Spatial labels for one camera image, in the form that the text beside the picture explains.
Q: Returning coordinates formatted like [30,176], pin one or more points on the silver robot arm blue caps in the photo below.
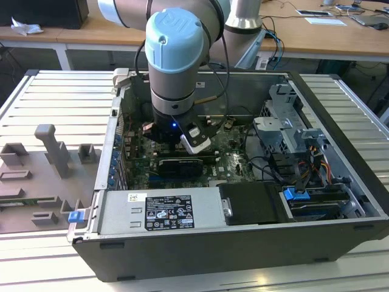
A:
[173,45]

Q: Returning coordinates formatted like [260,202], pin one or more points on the black RAM slot bank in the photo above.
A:
[165,154]

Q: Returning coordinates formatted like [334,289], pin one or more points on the black round speaker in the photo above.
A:
[146,111]

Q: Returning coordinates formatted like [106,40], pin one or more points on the black graphics card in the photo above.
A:
[182,167]

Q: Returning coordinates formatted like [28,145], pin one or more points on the green motherboard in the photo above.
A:
[234,161]

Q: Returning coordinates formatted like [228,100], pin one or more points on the silver power supply with label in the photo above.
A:
[121,213]

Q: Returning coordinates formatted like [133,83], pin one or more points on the silver drive cage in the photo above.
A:
[273,134]

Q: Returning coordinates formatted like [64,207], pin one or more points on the pale blue teach pendant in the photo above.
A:
[250,53]

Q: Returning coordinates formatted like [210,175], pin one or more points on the small blue clip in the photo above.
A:
[75,216]

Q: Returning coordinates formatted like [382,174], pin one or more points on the black open PC case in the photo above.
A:
[212,252]

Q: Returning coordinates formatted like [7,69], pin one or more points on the blue disk carrier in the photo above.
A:
[294,194]

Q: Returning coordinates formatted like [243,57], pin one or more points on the grey parts rack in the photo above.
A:
[36,182]

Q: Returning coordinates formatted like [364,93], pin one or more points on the wooden desk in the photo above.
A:
[60,33]

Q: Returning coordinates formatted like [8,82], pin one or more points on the black hard disk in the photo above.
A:
[319,207]

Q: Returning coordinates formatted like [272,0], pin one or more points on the green RAM stick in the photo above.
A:
[18,201]

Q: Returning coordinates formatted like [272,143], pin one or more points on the black box on desk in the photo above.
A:
[45,12]

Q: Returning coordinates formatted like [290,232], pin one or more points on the crumpled white paper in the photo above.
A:
[25,27]

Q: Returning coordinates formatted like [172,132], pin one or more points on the white paper sheet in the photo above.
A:
[325,21]

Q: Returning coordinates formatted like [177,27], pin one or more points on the grey laptop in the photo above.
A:
[370,19]

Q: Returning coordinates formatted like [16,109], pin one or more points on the black computer mouse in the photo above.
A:
[381,26]

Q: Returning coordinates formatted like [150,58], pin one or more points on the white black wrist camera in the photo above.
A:
[196,138]

